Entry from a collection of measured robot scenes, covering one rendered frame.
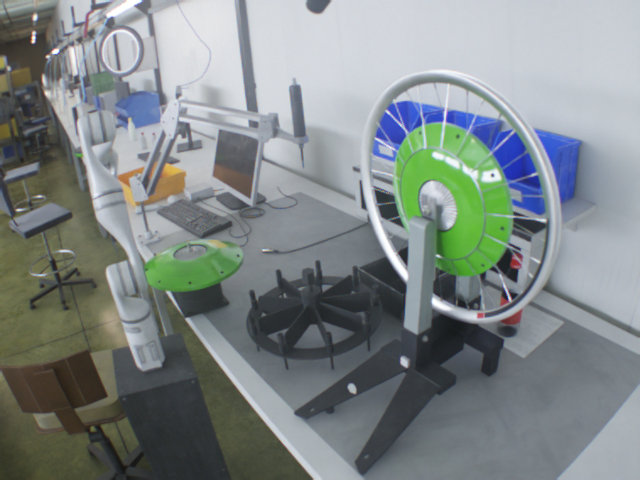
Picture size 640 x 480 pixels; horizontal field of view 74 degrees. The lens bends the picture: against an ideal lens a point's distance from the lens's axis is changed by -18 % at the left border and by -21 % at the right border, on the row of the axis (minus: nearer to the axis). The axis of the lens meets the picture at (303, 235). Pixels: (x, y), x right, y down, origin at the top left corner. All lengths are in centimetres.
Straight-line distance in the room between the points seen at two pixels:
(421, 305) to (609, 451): 54
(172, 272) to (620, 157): 128
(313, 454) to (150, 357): 60
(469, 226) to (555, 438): 50
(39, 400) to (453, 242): 132
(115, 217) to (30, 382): 64
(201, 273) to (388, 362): 59
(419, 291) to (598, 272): 69
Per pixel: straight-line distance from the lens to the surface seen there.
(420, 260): 98
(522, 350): 134
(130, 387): 145
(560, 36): 144
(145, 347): 143
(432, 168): 97
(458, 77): 92
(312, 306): 131
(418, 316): 104
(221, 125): 172
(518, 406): 118
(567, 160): 138
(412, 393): 108
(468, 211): 94
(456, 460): 105
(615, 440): 116
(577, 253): 154
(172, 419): 151
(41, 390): 165
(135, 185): 205
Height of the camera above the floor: 173
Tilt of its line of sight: 25 degrees down
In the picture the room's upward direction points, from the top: 6 degrees counter-clockwise
